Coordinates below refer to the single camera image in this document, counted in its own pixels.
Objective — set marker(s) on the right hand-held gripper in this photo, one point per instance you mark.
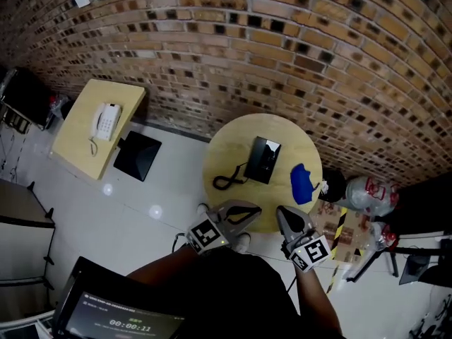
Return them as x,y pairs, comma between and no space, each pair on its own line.
310,253

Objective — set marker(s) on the black laptop screen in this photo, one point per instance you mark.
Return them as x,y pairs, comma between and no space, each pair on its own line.
116,313

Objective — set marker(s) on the yellow black striped tape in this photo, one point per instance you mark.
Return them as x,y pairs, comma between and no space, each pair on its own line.
338,224

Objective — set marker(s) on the blue cloth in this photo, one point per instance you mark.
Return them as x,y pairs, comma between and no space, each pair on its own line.
302,185

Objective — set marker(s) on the person's white shoe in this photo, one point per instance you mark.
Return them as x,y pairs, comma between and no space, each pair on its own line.
243,242
203,210

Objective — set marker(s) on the white telephone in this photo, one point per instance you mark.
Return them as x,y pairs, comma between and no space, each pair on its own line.
106,122

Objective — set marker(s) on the crumpled white paper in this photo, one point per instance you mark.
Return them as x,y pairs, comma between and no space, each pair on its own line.
324,186

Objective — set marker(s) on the black trash bin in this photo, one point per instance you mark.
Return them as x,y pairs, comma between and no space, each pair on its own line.
335,185

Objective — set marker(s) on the black square table base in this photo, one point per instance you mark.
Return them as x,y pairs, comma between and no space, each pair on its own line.
137,157

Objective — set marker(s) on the person's right forearm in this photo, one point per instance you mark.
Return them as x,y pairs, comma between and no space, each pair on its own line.
314,295

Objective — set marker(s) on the round wooden table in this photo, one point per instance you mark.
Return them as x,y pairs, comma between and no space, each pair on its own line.
229,143

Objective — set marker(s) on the black box case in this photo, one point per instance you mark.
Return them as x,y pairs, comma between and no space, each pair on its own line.
24,97

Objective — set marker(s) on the large black cabinet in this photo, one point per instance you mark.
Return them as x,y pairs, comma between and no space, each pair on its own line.
423,203

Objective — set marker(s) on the rectangular wooden table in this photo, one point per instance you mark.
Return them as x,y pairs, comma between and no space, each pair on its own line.
77,147

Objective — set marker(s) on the small clear plastic bag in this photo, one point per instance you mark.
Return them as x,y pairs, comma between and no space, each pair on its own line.
381,237

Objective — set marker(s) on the grey metal cabinet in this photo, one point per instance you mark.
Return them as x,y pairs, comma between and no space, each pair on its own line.
17,207

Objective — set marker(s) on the large clear plastic bag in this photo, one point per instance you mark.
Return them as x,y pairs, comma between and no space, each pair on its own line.
360,193

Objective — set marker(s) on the person's black shirt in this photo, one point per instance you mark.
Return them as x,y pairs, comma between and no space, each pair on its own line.
229,295

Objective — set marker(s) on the black frame desk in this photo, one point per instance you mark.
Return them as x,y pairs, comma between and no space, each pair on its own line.
416,247

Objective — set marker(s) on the printed cardboard box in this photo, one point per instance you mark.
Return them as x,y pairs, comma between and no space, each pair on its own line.
346,235

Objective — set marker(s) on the black rectangular device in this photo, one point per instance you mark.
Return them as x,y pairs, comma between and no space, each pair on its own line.
259,164

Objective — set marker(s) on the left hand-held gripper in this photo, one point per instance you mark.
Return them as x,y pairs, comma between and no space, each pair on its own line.
205,235

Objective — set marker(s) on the person's left forearm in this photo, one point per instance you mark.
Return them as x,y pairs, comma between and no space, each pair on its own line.
166,263

